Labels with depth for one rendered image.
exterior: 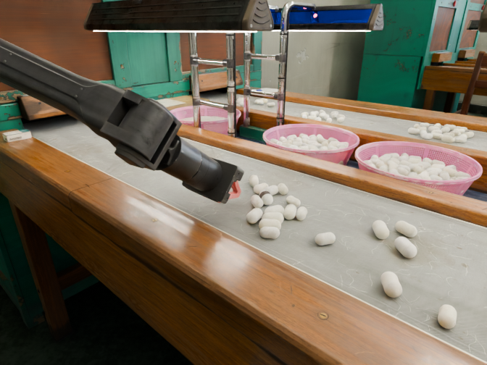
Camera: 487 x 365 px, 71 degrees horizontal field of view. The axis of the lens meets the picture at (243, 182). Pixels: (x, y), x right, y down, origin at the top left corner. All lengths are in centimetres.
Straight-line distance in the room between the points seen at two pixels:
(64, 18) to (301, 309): 117
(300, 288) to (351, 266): 11
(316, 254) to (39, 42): 107
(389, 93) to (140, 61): 248
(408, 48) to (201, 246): 304
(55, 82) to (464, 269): 60
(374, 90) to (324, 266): 307
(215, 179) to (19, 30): 89
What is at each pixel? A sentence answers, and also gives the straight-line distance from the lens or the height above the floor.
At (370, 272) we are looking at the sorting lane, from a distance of 51.
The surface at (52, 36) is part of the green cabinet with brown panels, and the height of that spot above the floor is 102.
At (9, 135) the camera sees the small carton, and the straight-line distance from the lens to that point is 112.
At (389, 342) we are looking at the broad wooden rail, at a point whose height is 76.
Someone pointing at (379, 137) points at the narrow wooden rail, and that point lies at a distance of 105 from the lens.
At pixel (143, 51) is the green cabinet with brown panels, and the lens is 147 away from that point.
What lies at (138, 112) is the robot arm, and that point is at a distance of 47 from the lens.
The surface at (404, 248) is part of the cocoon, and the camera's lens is 55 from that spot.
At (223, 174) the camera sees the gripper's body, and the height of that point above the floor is 82.
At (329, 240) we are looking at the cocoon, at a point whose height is 75.
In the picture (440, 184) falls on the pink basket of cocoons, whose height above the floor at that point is 76.
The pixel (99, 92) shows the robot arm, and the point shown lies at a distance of 49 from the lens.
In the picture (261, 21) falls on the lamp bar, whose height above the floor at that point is 106.
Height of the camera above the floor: 104
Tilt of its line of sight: 24 degrees down
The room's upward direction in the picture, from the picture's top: straight up
